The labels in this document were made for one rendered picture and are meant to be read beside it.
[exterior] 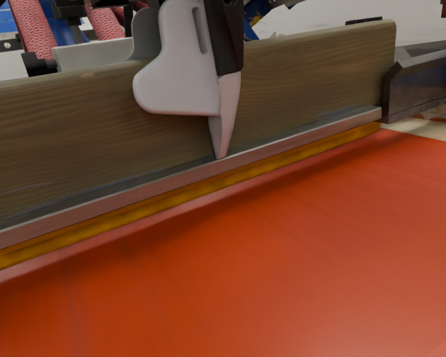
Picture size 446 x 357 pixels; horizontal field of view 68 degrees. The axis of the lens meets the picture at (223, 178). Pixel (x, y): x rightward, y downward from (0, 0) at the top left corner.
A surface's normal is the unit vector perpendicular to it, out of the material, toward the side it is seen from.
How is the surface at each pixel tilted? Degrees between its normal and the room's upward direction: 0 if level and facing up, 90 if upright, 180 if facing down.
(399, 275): 0
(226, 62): 84
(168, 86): 82
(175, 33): 82
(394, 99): 90
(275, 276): 0
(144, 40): 98
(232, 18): 102
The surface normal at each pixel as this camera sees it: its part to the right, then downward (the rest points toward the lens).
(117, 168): 0.49, 0.29
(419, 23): -0.86, 0.30
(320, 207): -0.13, -0.91
